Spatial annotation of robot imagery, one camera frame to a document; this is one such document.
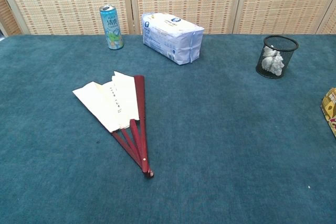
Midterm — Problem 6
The black mesh pen holder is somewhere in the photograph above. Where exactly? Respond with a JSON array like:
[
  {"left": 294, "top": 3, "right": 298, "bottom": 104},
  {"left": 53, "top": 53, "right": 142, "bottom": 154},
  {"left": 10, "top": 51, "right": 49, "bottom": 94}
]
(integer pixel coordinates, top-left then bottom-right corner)
[{"left": 255, "top": 35, "right": 300, "bottom": 79}]

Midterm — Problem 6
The white blue tissue pack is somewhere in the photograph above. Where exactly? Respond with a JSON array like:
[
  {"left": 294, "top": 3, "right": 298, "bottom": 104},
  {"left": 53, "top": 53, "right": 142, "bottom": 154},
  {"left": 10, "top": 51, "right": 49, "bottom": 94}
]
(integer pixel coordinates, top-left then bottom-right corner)
[{"left": 141, "top": 12, "right": 205, "bottom": 66}]

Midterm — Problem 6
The red ribbed paper folding fan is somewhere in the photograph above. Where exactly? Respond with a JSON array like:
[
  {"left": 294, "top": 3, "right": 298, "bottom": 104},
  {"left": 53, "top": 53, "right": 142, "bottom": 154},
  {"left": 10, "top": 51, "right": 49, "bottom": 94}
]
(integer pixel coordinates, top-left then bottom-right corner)
[{"left": 72, "top": 70, "right": 155, "bottom": 180}]

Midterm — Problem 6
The crumpled white paper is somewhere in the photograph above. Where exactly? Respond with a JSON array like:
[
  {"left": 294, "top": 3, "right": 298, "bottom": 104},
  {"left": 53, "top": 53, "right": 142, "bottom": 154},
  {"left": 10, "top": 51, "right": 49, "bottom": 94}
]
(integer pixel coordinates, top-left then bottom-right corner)
[{"left": 260, "top": 45, "right": 286, "bottom": 76}]

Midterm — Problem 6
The blue green drink can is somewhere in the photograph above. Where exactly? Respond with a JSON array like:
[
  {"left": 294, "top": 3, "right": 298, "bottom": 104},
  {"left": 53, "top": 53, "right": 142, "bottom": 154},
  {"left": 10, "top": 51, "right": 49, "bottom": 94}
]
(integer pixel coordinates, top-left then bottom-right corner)
[{"left": 99, "top": 4, "right": 124, "bottom": 50}]

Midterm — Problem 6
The yellow snack package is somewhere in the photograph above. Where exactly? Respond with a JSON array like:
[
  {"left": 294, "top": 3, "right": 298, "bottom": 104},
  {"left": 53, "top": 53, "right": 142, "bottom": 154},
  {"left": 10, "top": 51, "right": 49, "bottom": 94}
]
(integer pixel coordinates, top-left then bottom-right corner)
[{"left": 320, "top": 87, "right": 336, "bottom": 138}]

